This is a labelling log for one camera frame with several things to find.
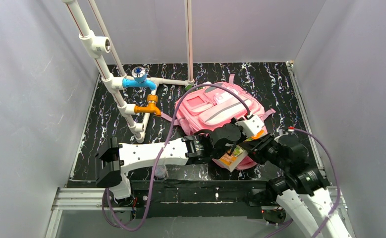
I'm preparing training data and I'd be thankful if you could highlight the orange book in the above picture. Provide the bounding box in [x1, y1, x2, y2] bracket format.
[213, 146, 257, 172]

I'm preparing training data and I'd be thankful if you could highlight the pink student backpack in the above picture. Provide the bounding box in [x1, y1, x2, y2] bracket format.
[161, 73, 276, 171]

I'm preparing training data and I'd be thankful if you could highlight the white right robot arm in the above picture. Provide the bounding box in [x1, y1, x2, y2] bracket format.
[240, 134, 351, 238]

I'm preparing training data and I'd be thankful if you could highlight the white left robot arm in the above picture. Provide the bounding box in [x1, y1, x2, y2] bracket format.
[95, 120, 251, 199]

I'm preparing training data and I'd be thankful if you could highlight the clear plastic cup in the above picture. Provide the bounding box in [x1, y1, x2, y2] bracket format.
[154, 165, 167, 179]

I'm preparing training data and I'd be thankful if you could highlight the orange plastic tap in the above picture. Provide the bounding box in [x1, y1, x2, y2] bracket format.
[134, 94, 162, 117]

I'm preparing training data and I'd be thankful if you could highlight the blue plastic tap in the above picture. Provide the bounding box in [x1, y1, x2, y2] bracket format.
[122, 66, 157, 91]

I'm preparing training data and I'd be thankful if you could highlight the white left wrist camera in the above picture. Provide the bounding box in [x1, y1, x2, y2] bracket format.
[235, 115, 268, 139]

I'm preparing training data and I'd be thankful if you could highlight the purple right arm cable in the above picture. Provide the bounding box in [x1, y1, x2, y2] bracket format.
[265, 126, 342, 238]

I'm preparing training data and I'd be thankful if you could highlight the black front mounting rail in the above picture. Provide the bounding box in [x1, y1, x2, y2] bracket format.
[91, 178, 325, 220]

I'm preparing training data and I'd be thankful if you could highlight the white PVC pipe frame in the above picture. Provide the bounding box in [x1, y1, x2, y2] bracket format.
[63, 0, 195, 143]

